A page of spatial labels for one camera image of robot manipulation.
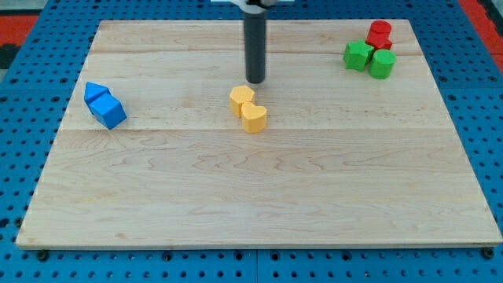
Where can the yellow hexagon block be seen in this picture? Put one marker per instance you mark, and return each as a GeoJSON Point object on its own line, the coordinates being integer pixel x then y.
{"type": "Point", "coordinates": [238, 96]}

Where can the yellow heart block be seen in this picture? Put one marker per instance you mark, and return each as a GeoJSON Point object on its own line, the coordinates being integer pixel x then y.
{"type": "Point", "coordinates": [254, 117]}

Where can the light wooden board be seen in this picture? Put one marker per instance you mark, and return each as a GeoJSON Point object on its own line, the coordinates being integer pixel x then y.
{"type": "Point", "coordinates": [345, 160]}

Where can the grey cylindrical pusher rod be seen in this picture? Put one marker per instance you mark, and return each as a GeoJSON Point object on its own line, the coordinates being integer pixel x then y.
{"type": "Point", "coordinates": [255, 42]}

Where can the green star block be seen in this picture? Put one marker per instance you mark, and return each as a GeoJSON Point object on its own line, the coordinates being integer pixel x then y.
{"type": "Point", "coordinates": [357, 55]}

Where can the blue cube block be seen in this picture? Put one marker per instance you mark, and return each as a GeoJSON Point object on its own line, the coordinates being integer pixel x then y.
{"type": "Point", "coordinates": [108, 111]}

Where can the green cylinder block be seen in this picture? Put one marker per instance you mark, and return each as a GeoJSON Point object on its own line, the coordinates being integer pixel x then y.
{"type": "Point", "coordinates": [382, 64]}

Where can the red star block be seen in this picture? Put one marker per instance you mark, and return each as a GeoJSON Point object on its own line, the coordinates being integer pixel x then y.
{"type": "Point", "coordinates": [379, 41]}

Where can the blue triangle block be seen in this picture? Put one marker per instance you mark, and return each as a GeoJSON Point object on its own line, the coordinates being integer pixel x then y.
{"type": "Point", "coordinates": [92, 92]}

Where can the red cylinder block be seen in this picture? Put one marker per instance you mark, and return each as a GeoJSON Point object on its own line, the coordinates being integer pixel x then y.
{"type": "Point", "coordinates": [380, 27]}

